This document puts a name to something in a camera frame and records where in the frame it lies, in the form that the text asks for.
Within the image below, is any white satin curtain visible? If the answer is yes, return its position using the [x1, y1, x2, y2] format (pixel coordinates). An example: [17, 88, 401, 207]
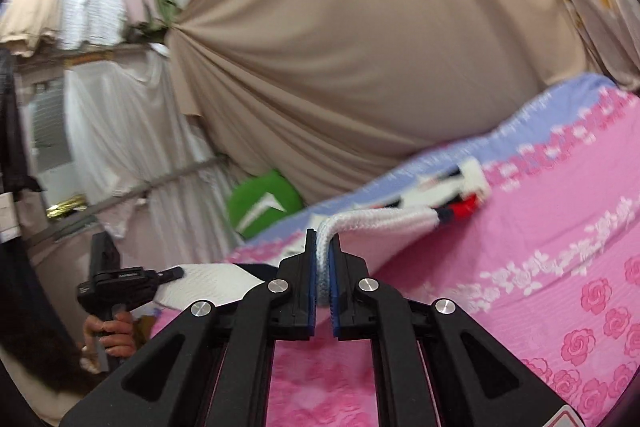
[64, 51, 242, 254]

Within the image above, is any person's left forearm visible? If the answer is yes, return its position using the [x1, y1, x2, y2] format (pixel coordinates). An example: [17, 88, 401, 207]
[0, 302, 97, 396]

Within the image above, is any green round cushion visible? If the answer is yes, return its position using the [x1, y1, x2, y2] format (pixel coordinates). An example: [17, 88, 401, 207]
[227, 170, 304, 241]

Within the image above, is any white patterned hanging garment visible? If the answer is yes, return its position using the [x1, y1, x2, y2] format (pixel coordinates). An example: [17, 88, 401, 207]
[56, 0, 127, 51]

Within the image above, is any beige hanging garment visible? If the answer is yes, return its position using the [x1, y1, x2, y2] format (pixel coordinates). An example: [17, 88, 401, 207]
[0, 0, 62, 58]

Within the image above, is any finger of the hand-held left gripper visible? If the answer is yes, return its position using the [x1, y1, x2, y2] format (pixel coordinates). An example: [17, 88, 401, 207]
[154, 265, 186, 284]

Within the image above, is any person's left hand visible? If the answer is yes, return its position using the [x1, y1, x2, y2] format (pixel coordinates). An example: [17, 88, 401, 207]
[79, 311, 138, 374]

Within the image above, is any white red navy knit sweater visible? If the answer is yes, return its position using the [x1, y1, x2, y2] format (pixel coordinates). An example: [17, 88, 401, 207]
[152, 157, 493, 314]

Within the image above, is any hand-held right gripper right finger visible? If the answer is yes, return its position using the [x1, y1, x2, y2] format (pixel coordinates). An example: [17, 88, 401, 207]
[329, 237, 587, 427]

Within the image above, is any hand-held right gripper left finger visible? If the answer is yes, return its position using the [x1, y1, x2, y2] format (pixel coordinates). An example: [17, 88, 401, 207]
[57, 230, 318, 427]

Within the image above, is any pink floral bed sheet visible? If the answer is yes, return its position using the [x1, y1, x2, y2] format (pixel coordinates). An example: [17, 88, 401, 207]
[135, 74, 640, 427]

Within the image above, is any gold foil wrap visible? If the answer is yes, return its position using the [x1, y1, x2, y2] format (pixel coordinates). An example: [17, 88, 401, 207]
[46, 194, 87, 219]

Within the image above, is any beige draped backdrop cloth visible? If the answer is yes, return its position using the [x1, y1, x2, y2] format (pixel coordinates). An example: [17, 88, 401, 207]
[164, 0, 603, 208]

